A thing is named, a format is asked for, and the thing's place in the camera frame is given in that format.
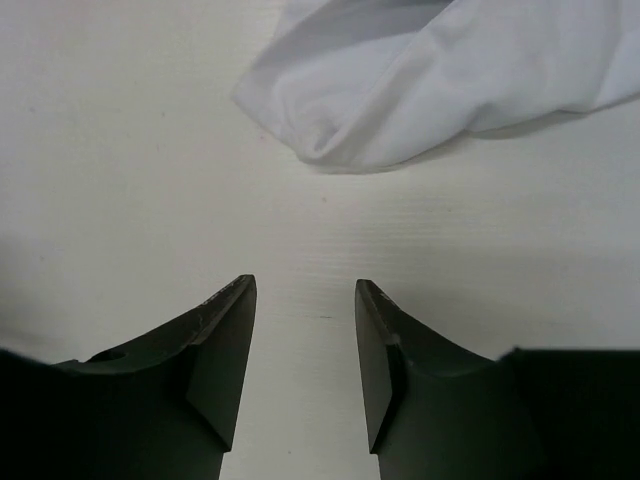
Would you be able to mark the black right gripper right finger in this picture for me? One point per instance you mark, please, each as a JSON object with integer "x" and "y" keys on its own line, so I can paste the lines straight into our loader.
{"x": 435, "y": 410}

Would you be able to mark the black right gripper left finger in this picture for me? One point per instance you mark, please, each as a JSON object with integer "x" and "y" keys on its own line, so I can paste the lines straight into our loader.
{"x": 163, "y": 405}

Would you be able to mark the white fabric skirt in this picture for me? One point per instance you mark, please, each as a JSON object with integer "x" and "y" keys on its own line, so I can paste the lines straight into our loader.
{"x": 357, "y": 86}

